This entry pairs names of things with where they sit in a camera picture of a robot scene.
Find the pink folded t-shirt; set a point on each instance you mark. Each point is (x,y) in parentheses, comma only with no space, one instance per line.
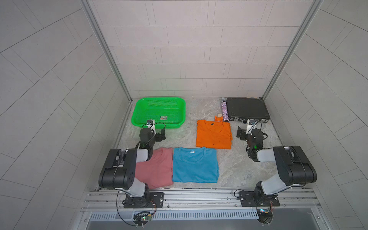
(158,171)

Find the green plastic basket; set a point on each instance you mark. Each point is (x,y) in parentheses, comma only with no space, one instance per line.
(169,112)

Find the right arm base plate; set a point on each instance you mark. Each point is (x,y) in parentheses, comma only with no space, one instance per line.
(258,199)

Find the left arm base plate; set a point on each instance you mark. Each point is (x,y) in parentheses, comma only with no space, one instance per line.
(148,201)

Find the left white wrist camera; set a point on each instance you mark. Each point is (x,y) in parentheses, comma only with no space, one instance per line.
(150,124)

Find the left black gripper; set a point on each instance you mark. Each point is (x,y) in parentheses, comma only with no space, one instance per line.
(158,137)

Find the orange t-shirt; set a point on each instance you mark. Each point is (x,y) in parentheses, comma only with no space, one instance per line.
(214,135)

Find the black hard case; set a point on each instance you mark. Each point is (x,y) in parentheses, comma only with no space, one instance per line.
(242,109)

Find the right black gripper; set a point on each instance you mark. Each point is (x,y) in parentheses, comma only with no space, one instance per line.
(243,134)

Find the blue t-shirt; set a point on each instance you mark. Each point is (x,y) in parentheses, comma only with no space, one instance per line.
(199,165)

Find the aluminium mounting rail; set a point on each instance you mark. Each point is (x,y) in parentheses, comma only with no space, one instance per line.
(202,199)

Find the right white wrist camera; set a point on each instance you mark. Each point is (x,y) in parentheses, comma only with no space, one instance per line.
(251,124)

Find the green circuit board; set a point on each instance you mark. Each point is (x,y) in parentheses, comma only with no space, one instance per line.
(142,218)
(265,216)

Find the orange wooden block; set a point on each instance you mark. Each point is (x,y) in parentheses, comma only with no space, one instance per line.
(219,117)

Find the right green circuit board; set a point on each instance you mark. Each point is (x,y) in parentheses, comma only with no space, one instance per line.
(265,216)

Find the left green circuit board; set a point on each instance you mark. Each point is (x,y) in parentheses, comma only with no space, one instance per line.
(142,218)

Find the purple glitter tumbler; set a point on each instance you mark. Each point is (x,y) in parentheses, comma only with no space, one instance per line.
(224,110)

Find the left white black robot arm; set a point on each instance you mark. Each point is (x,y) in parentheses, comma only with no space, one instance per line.
(118,171)

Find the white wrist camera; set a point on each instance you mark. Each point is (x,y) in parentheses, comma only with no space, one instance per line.
(251,124)
(150,124)

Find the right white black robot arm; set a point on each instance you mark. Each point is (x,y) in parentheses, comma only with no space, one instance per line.
(293,167)

